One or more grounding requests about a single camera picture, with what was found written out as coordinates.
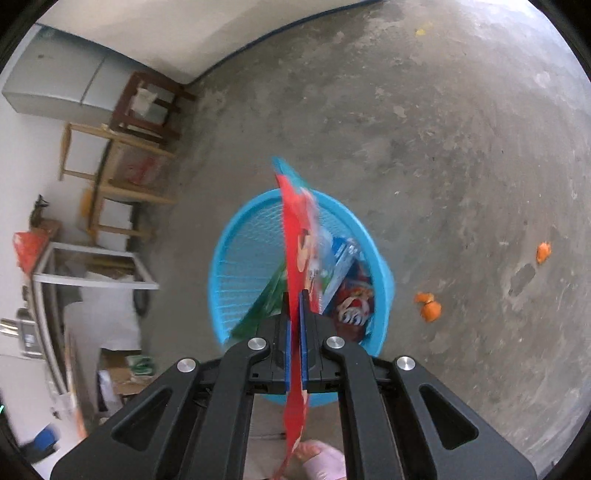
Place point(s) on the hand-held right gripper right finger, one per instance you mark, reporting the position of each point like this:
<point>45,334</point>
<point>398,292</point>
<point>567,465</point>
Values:
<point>304,360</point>

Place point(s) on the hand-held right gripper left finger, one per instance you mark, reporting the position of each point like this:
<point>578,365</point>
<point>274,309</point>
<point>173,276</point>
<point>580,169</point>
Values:
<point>287,364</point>

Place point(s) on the green plastic packet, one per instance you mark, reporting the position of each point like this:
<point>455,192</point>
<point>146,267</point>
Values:
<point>263,304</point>

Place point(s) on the blue white carton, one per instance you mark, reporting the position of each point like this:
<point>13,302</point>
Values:
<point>341,263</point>

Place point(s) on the blue plastic wastebasket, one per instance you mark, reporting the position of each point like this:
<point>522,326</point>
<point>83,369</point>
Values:
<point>244,258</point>

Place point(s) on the red snack packet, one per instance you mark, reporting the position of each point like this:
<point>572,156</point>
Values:
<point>300,240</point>

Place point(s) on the cardboard box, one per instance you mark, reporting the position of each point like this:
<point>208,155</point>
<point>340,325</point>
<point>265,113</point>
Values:
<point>120,374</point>

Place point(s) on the white plastic bag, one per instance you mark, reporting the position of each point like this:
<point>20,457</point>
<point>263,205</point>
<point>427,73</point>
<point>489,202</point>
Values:
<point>101,318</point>

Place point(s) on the white side table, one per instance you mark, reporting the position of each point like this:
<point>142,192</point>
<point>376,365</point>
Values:
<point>92,278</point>

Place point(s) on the clear red-print bag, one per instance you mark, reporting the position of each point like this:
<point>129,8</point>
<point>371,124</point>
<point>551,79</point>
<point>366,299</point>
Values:
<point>138,168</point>

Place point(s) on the wooden chair with black seat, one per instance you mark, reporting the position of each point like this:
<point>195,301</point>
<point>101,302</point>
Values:
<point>111,184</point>

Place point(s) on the steel rice cooker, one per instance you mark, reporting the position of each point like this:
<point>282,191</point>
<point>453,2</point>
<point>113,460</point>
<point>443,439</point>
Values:
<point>27,339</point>

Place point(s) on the orange plastic bag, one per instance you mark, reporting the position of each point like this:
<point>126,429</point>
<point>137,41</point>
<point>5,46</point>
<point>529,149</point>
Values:
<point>27,244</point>

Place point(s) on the white cloth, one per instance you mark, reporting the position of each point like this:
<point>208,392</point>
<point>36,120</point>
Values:
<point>145,99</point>

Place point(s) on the dark wooden stool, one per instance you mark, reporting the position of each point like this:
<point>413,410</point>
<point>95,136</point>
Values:
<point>147,83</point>

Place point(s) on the grey refrigerator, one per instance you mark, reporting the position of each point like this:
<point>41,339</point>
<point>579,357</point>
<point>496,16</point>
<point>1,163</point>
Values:
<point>60,78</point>

